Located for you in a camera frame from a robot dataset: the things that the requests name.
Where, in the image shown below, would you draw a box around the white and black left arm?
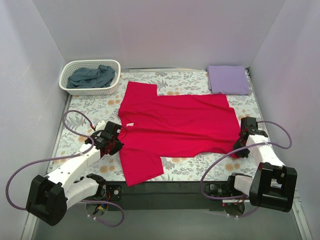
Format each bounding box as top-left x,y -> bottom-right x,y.
25,120 -> 123,226

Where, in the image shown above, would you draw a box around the folded purple t shirt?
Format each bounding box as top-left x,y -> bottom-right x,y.
206,65 -> 250,96

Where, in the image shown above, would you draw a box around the white perforated plastic basket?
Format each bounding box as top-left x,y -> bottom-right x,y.
59,59 -> 121,96

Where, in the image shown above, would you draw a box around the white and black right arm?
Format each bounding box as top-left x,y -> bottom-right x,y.
227,117 -> 298,212

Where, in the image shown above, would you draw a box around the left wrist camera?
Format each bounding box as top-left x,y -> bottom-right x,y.
93,120 -> 107,132

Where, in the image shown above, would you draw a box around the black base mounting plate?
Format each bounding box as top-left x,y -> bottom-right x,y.
77,181 -> 256,212

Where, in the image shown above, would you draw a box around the red t shirt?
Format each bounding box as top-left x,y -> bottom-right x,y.
118,81 -> 240,187

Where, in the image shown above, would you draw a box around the crumpled grey-blue t shirt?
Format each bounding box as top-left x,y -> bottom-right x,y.
66,64 -> 116,89

